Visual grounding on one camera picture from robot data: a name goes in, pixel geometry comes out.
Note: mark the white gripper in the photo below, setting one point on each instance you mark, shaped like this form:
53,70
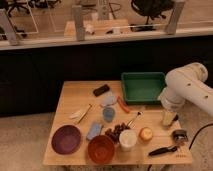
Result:
171,102

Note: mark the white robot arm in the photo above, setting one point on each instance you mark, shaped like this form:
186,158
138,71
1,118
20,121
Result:
186,83

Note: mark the white paper cup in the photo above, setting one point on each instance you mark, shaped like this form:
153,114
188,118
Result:
127,139

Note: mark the blue round cup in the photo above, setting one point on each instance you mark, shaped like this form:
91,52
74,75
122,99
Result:
108,114

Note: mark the small dark metal clip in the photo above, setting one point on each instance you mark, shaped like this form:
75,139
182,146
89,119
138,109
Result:
180,136

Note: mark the yellow-orange apple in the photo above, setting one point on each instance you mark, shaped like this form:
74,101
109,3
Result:
146,134

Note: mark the metal spoon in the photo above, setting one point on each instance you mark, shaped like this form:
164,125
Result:
133,119

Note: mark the green plastic tray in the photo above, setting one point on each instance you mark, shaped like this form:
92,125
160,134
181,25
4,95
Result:
142,87

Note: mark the orange carrot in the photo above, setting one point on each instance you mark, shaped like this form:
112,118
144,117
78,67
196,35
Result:
122,105

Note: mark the bunch of dark grapes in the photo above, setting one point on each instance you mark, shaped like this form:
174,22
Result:
114,134

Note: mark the orange-red bowl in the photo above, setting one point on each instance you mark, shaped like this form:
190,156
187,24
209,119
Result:
101,149

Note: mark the purple bowl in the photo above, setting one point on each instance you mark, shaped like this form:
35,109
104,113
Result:
66,140

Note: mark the black office chair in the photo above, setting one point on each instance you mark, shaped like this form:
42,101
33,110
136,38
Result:
151,8

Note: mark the wooden bench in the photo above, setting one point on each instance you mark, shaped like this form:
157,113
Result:
98,27

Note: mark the black handled peeler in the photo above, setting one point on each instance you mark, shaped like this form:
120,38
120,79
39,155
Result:
163,150

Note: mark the wooden handled brush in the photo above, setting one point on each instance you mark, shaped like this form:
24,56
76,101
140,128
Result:
83,113

